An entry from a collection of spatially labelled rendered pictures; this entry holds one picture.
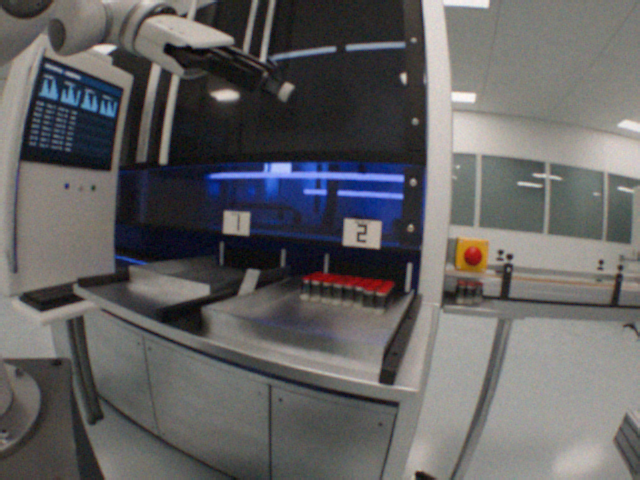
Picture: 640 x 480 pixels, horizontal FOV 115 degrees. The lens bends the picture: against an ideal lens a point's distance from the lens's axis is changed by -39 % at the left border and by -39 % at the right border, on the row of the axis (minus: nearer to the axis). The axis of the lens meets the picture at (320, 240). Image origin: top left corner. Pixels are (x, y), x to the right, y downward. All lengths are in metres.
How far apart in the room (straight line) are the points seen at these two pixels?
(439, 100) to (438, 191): 0.21
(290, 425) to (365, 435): 0.22
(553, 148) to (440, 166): 5.14
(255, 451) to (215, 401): 0.21
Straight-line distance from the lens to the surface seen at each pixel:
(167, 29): 0.40
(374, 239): 0.74
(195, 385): 1.16
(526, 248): 5.52
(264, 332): 0.43
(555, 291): 0.90
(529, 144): 5.69
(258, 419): 1.05
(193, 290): 0.65
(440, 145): 0.74
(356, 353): 0.39
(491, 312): 0.76
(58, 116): 1.08
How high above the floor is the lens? 1.06
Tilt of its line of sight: 4 degrees down
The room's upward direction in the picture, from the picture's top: 4 degrees clockwise
